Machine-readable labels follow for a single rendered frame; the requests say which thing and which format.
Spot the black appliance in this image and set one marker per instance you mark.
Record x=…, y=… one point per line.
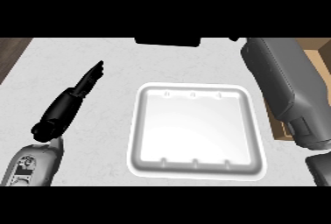
x=167, y=41

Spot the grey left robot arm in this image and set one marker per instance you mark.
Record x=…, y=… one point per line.
x=37, y=159

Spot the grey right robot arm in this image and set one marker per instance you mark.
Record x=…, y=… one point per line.
x=283, y=84

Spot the white foam tray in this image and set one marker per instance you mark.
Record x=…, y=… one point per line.
x=196, y=131

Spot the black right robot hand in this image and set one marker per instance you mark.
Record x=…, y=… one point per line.
x=234, y=38

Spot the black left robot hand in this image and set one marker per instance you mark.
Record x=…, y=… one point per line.
x=60, y=112

